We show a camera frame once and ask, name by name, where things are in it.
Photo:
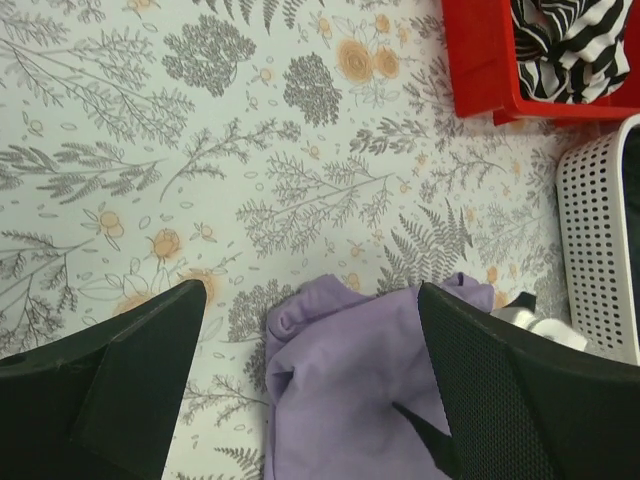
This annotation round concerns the white perforated laundry basket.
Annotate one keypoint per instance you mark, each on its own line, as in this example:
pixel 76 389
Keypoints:
pixel 589 186

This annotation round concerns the black white striped shirt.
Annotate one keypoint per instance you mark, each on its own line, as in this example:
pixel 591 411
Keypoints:
pixel 570 51

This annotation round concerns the lilac purple t shirt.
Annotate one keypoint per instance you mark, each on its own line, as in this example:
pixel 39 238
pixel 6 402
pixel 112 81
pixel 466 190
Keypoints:
pixel 339 366

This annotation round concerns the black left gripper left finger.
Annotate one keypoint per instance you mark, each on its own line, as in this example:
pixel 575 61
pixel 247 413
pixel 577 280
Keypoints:
pixel 102 403

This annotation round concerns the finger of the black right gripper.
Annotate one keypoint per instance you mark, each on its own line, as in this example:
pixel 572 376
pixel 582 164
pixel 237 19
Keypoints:
pixel 440 446

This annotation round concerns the floral patterned table cloth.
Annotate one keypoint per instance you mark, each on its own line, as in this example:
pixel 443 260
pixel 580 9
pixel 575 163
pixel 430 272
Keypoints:
pixel 255 146

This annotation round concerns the red plastic bin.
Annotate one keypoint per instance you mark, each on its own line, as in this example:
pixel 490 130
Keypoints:
pixel 484 75

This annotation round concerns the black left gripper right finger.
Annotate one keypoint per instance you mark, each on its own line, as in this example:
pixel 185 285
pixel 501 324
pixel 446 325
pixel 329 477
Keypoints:
pixel 520 406

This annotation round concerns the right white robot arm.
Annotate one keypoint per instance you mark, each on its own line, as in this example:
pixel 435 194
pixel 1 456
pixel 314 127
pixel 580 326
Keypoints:
pixel 520 313

